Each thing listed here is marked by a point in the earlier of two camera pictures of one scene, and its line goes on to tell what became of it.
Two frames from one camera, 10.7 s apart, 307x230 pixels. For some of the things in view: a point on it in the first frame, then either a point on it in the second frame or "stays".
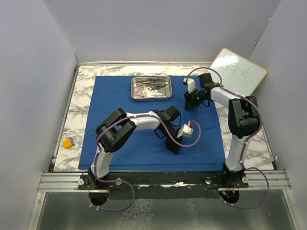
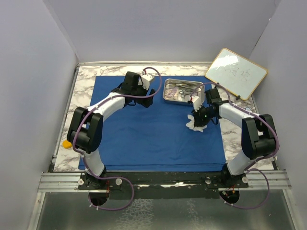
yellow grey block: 68,143 stays
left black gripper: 171,146 to 145,102
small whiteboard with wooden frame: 238,75 stays
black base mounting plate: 162,185 stays
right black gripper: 190,104 to 199,121
